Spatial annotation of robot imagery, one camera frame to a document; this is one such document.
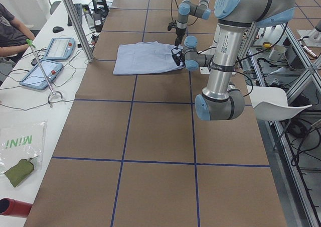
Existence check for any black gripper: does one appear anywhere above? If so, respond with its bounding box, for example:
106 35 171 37
171 47 184 66
168 22 187 48

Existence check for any light blue striped shirt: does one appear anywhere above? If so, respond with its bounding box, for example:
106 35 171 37
113 41 183 75

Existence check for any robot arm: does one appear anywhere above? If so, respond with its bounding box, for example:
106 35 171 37
168 0 295 121
168 0 211 47

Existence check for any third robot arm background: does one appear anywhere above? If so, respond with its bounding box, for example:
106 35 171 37
297 21 320 47

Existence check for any white curved plastic panel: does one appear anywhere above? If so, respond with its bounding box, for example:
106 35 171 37
247 85 312 121

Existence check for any black keyboard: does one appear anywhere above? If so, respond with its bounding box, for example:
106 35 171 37
67 3 83 27

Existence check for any teach pendant tablet far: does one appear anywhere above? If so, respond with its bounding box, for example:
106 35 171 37
44 38 75 61

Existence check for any teach pendant tablet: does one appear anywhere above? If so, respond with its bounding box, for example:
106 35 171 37
44 38 75 61
19 59 63 90

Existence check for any black computer mouse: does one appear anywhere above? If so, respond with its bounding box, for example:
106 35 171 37
52 26 64 33

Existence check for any teach pendant tablet near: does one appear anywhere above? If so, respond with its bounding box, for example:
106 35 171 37
19 59 63 90

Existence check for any reacher grabber stick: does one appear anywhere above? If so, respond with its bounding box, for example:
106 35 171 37
26 39 63 108

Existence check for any seated person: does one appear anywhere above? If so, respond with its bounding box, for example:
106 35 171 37
0 4 35 63

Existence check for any clear plastic bag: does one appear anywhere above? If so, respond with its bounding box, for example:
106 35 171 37
1 121 47 179

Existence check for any green folded cloth pouch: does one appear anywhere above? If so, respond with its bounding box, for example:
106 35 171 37
4 158 35 187

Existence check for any red cylinder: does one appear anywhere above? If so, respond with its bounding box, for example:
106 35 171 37
1 198 33 218

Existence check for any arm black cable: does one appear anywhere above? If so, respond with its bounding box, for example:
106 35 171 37
198 46 254 98
171 0 199 27

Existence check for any white central pedestal column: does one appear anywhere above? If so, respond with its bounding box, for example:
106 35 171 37
200 24 240 74

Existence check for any aluminium frame post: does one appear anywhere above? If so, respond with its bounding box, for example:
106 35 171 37
62 0 93 63

